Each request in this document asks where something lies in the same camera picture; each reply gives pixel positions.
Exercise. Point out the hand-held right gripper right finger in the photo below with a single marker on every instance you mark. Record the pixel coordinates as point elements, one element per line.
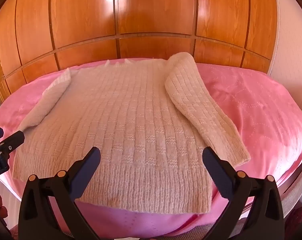
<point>219,172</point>

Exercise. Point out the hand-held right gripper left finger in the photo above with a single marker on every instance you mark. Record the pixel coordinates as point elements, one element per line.
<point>84,171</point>

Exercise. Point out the cream knitted sweater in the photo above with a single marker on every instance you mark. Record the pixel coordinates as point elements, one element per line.
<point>131,120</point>

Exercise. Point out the pink bedspread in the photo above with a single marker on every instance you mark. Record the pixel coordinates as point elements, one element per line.
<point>253,110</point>

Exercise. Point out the wooden wardrobe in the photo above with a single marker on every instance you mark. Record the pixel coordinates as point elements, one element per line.
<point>141,17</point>

